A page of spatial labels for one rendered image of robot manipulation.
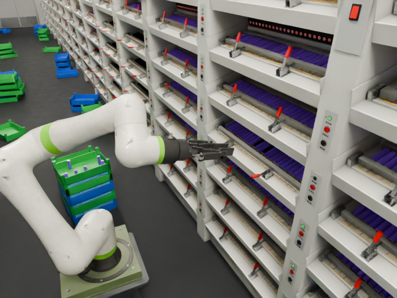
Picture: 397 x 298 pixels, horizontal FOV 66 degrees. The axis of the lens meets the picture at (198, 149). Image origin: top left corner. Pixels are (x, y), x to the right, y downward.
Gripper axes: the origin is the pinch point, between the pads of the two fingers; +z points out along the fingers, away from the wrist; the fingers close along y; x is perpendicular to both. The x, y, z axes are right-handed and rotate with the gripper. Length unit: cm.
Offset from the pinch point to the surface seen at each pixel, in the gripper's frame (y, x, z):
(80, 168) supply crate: 101, 65, -26
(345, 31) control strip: -30, -47, 0
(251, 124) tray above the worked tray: 0.9, -10.0, 10.8
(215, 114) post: 33.5, -1.8, 17.9
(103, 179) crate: 90, 67, -14
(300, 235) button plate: -31.8, 17.1, 17.4
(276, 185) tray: -15.2, 7.7, 17.0
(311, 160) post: -29.0, -10.8, 10.4
